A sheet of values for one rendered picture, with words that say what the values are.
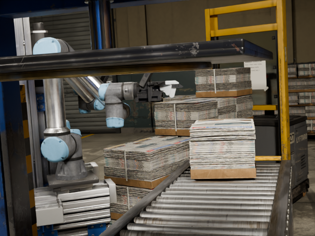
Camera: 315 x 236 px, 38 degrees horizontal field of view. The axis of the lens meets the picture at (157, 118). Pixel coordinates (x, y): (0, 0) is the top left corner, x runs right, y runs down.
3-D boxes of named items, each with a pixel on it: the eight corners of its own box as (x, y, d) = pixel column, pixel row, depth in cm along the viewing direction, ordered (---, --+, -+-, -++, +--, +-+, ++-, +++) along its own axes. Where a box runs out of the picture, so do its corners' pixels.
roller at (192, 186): (169, 194, 205) (168, 182, 204) (279, 196, 191) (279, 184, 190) (166, 197, 200) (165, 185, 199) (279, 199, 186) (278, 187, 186)
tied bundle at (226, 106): (177, 129, 364) (175, 100, 362) (197, 125, 387) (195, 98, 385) (219, 131, 341) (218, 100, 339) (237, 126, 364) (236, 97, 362)
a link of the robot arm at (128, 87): (126, 83, 202) (122, 81, 194) (137, 82, 201) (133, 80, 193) (127, 100, 202) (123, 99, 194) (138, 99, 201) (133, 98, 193)
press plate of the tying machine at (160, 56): (46, 79, 116) (45, 67, 115) (273, 65, 99) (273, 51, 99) (-162, 91, 63) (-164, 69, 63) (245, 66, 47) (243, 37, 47)
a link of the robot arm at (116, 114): (128, 125, 207) (126, 100, 206) (122, 128, 196) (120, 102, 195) (110, 126, 209) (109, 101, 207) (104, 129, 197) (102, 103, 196)
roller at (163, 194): (161, 202, 192) (160, 190, 192) (278, 205, 178) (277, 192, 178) (157, 205, 188) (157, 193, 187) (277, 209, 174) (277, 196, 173)
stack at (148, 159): (109, 273, 302) (101, 148, 294) (201, 221, 396) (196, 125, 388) (158, 287, 279) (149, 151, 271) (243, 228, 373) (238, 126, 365)
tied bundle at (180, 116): (154, 135, 340) (153, 104, 338) (177, 130, 364) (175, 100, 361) (198, 137, 318) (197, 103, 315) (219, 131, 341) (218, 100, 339)
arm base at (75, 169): (56, 181, 211) (55, 160, 210) (54, 175, 225) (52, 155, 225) (89, 178, 215) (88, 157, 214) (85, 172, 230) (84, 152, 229)
